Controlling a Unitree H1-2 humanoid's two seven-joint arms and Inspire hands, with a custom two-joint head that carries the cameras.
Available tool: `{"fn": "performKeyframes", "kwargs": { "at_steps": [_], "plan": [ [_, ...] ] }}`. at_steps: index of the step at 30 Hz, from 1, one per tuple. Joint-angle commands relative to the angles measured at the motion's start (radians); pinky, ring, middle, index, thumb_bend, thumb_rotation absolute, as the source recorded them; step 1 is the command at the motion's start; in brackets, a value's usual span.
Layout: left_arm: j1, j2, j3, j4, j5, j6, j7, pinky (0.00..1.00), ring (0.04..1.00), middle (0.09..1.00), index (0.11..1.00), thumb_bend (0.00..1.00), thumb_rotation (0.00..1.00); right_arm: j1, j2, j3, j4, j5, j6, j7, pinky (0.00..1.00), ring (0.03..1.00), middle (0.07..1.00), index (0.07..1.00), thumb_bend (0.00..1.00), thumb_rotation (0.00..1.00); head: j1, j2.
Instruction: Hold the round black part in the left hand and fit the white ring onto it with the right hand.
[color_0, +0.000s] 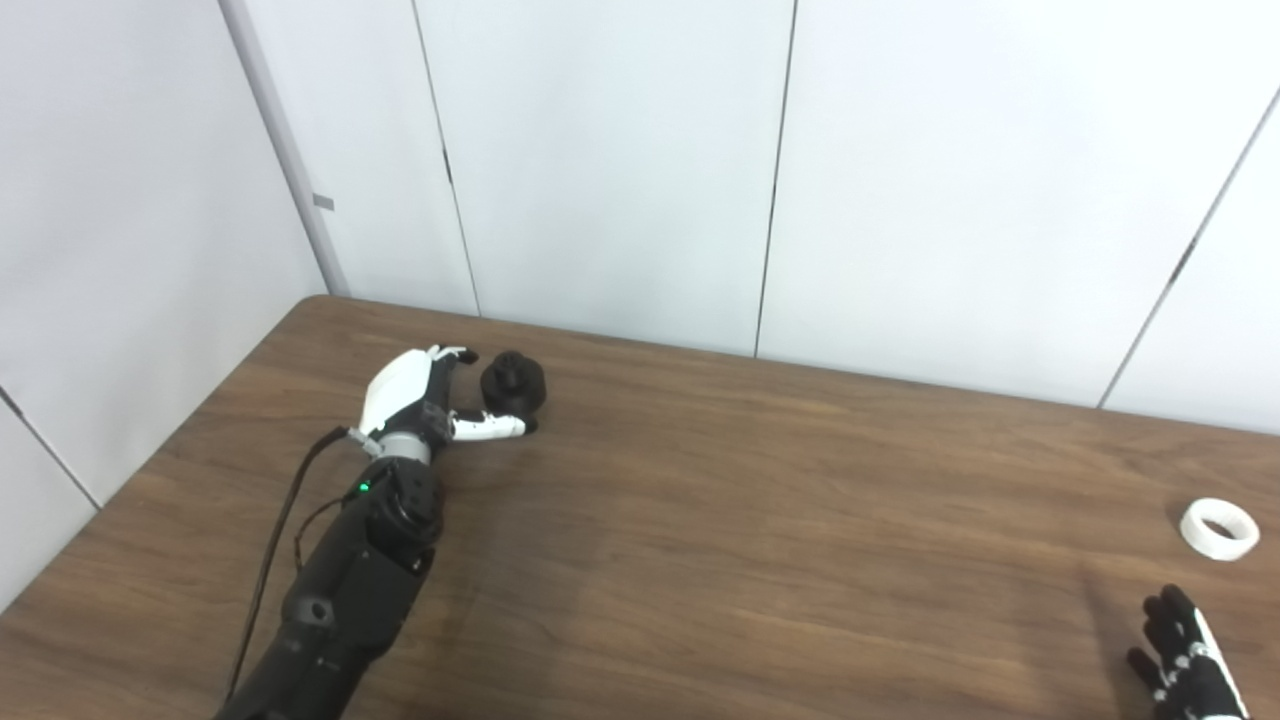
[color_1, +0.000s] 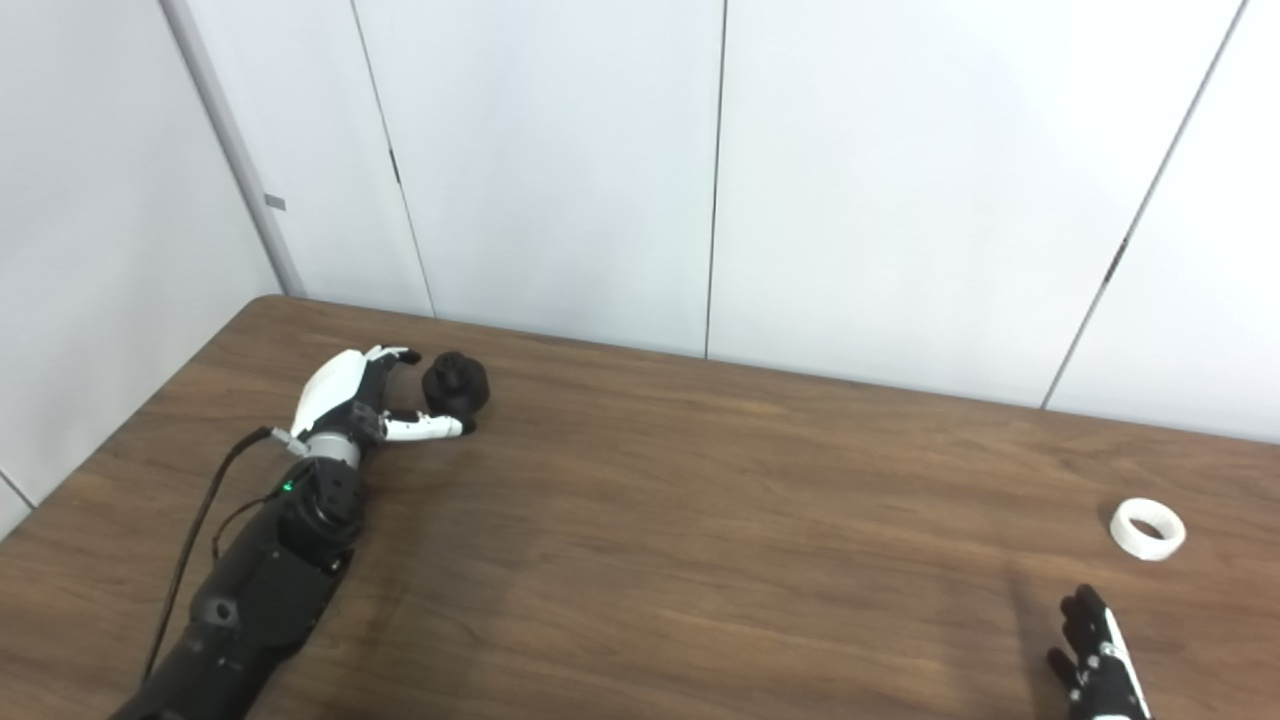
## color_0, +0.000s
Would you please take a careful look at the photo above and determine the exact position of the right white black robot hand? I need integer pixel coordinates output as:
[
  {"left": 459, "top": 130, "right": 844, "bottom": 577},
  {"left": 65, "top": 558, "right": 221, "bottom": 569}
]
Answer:
[{"left": 1127, "top": 584, "right": 1251, "bottom": 720}]

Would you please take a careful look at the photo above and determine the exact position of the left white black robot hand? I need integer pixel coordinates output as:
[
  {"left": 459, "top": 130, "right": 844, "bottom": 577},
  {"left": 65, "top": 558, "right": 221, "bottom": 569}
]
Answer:
[{"left": 355, "top": 344, "right": 539, "bottom": 447}]

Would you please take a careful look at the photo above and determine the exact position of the round black plastic part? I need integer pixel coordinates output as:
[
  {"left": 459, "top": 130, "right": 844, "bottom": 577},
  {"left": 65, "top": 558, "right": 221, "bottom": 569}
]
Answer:
[{"left": 480, "top": 351, "right": 548, "bottom": 421}]

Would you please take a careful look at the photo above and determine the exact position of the white plastic ring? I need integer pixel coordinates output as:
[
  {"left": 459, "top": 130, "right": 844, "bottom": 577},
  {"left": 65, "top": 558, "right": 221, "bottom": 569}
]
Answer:
[{"left": 1179, "top": 497, "right": 1261, "bottom": 563}]

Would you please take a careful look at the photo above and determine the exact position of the thin black left arm wire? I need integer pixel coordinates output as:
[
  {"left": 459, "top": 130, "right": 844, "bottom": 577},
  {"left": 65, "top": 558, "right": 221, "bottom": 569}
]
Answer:
[{"left": 292, "top": 495, "right": 351, "bottom": 573}]

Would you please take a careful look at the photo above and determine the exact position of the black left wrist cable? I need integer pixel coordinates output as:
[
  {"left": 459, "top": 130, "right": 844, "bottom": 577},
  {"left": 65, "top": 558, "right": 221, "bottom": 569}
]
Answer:
[{"left": 225, "top": 425, "right": 376, "bottom": 703}]

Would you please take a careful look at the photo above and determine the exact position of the gray wall corner trim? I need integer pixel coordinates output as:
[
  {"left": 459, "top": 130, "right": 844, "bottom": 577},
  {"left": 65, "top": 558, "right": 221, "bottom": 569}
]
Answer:
[{"left": 218, "top": 0, "right": 351, "bottom": 298}]

